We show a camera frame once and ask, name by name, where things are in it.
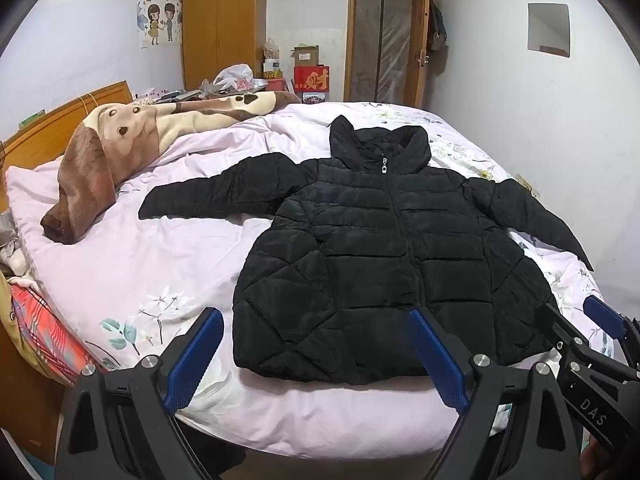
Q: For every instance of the wooden headboard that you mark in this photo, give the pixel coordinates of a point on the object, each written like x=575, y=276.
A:
x=45, y=132

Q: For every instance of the white plastic bag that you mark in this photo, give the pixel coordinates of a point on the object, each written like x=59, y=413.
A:
x=234, y=77

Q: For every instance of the wooden wardrobe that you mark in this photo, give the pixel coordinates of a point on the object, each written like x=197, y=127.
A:
x=222, y=25

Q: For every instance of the red plaid cloth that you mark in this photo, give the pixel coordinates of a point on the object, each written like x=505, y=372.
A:
x=45, y=330

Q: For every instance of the wooden bedside cabinet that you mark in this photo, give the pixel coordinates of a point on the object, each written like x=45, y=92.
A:
x=25, y=410

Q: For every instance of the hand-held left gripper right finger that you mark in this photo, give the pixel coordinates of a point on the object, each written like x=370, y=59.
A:
x=440, y=360

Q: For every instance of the red gift box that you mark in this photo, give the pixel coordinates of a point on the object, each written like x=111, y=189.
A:
x=311, y=79

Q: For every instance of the cartoon couple wall poster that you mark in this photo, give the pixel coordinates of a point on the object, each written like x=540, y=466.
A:
x=160, y=22

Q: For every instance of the black puffer jacket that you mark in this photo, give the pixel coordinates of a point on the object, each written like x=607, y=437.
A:
x=370, y=240

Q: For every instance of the brown cardboard box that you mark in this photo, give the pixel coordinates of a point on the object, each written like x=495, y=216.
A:
x=306, y=55

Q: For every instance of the bags hanging on door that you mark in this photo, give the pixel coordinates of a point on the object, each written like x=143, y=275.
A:
x=438, y=25

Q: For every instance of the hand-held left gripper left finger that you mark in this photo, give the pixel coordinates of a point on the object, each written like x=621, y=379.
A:
x=196, y=352

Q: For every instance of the wooden door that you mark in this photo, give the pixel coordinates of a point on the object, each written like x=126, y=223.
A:
x=422, y=30

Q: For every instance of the clear bag of snacks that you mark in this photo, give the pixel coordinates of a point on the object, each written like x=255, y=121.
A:
x=271, y=55

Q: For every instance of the bed with pink floral duvet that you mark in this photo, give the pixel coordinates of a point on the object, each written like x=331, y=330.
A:
x=150, y=260

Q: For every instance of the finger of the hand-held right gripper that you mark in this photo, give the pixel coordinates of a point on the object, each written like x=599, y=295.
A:
x=557, y=327
x=604, y=316

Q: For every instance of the brown bear print blanket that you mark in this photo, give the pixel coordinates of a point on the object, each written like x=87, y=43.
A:
x=100, y=160

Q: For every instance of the square wall niche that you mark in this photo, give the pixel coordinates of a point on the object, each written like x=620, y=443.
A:
x=548, y=29

